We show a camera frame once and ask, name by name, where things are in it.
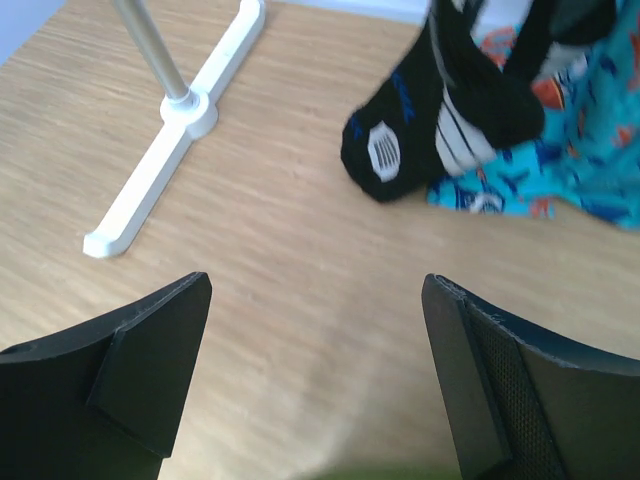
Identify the black sock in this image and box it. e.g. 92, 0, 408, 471
340, 1, 544, 203
503, 0, 617, 83

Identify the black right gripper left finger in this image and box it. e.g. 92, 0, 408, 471
1, 272, 212, 479

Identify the white clothes rack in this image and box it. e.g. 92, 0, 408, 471
83, 0, 266, 258

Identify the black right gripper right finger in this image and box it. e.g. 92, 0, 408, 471
421, 274, 639, 479

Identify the green plastic basket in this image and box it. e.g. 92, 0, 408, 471
307, 464, 461, 480

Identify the blue patterned sock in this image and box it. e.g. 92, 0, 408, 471
426, 1, 639, 231

